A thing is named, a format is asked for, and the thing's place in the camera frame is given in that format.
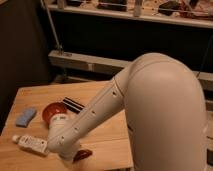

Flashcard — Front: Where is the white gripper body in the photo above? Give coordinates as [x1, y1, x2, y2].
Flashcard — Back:
[59, 147, 78, 161]

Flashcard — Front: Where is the dark red pepper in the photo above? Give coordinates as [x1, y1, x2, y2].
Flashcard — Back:
[73, 149, 93, 162]

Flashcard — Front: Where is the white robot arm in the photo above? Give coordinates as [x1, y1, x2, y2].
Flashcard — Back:
[48, 53, 208, 171]

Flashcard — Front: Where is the red ceramic bowl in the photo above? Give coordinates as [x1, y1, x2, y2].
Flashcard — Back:
[42, 102, 67, 127]

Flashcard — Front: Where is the white tube with cap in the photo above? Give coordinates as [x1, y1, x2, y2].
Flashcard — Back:
[12, 135, 49, 156]

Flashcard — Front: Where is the black and white striped cloth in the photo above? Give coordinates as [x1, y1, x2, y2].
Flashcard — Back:
[62, 97, 84, 114]

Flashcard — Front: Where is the blue sponge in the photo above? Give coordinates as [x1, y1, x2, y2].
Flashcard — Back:
[15, 108, 37, 128]

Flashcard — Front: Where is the metal lamp pole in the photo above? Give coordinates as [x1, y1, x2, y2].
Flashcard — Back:
[41, 0, 63, 55]

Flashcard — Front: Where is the wooden shelf with clutter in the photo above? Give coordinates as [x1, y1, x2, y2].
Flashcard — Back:
[44, 0, 213, 29]

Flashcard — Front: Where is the black cable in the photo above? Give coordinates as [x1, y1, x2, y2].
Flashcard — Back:
[196, 33, 213, 79]

